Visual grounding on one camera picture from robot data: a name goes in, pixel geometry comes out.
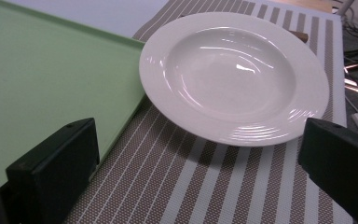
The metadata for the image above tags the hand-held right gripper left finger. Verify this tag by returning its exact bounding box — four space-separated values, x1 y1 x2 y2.
5 117 101 224

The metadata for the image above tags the brown striped placemat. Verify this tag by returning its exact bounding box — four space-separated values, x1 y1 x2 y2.
62 0 355 224

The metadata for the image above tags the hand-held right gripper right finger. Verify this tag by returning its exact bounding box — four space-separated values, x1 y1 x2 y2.
297 117 358 224

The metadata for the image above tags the white deep plate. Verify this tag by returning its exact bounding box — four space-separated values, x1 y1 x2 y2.
138 11 330 147

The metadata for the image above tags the green tray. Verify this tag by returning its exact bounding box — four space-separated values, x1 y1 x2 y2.
0 0 147 188

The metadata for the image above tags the brown wooden stick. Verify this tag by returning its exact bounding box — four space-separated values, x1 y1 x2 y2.
288 30 310 44

